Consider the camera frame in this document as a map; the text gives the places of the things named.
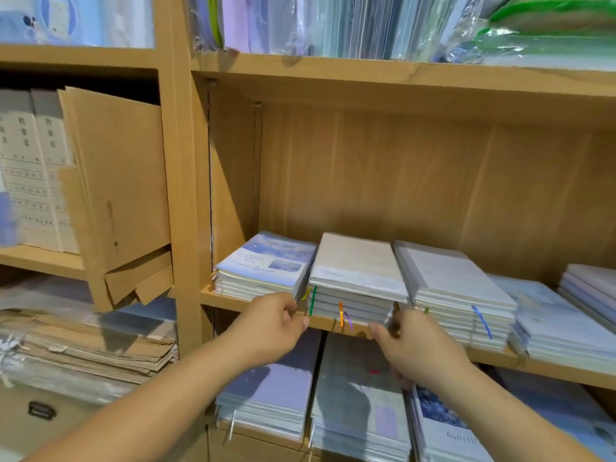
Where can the person's left hand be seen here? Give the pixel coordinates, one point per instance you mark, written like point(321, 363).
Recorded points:
point(265, 327)

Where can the person's right hand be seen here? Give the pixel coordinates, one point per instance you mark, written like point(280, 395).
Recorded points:
point(423, 356)

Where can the lilac cover notebook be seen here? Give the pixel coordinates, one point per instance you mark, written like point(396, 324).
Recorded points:
point(241, 284)

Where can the large plain lilac notebook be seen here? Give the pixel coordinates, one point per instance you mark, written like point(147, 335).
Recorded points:
point(274, 389)

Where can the light purple thin notebook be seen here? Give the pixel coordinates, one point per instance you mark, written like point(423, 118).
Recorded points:
point(269, 257)

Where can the pastel grid pattern notebook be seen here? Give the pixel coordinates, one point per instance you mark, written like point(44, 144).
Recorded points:
point(356, 399)

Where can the stack of sky photo notebooks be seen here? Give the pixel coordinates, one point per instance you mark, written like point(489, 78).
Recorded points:
point(448, 279)

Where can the blue butterfly cover notebook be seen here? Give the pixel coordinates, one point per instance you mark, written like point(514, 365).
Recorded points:
point(448, 433)

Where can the stack of sage cover notebooks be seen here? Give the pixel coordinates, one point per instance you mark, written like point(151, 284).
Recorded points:
point(356, 264)

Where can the snowy tree notebook stack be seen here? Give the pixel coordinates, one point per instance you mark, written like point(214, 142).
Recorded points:
point(558, 322)

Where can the sky cloud cover notebook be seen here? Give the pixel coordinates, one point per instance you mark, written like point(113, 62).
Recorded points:
point(568, 409)

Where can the pile of small notebooks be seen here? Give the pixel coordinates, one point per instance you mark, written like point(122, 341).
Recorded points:
point(592, 284)

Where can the wooden shelf unit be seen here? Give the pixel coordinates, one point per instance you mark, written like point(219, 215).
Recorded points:
point(385, 158)

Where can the person's left forearm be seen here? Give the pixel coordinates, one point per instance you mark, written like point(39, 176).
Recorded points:
point(144, 409)

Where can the person's right forearm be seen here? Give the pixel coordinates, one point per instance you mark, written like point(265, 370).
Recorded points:
point(520, 418)

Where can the stack of flat wrapped packets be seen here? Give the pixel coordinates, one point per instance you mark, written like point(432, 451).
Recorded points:
point(77, 341)

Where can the small black shelf clip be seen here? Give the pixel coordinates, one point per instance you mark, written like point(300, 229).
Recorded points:
point(42, 410)

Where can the white file boxes row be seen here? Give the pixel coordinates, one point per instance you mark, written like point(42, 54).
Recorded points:
point(38, 168)

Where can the row of plastic wrapped folders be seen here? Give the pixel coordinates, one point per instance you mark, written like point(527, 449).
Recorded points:
point(327, 24)

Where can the stack of green edged packets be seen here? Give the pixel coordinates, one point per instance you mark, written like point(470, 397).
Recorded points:
point(549, 33)

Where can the blue white packaged items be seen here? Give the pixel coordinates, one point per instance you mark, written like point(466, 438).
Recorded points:
point(72, 19)

